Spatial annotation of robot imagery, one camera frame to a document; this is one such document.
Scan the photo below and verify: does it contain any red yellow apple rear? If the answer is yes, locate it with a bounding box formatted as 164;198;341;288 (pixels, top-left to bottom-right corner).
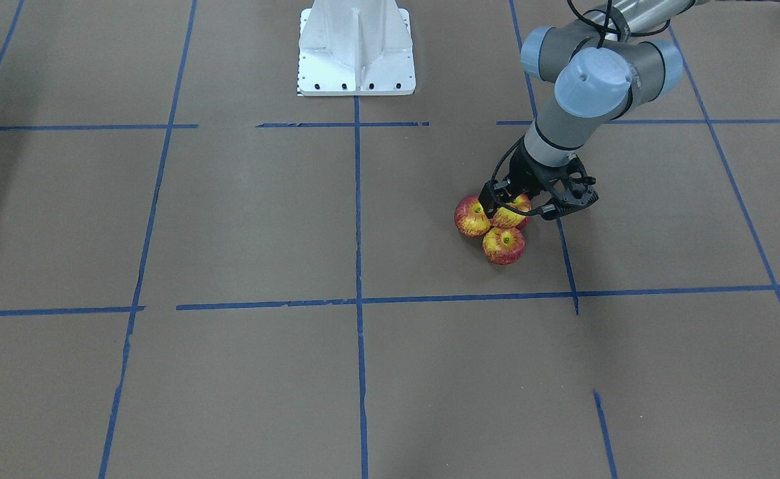
515;216;531;230

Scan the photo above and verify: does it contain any lone red yellow apple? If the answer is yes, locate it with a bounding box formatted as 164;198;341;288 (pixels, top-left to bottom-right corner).
490;193;532;230

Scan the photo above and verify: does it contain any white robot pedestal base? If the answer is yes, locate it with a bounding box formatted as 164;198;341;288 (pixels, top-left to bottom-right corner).
297;1;417;96

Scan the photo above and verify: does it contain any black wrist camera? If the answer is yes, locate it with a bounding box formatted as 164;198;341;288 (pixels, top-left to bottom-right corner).
531;154;599;220

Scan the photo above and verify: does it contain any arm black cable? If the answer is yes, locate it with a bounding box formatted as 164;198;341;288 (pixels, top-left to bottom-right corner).
489;0;673;218

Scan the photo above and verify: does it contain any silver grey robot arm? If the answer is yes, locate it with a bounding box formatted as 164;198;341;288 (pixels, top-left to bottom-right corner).
479;1;696;220

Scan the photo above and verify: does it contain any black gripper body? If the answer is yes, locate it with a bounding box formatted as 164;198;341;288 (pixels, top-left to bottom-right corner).
504;144;579;200

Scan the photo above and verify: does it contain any red yellow apple front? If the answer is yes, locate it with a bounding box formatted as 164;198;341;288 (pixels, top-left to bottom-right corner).
481;227;526;265

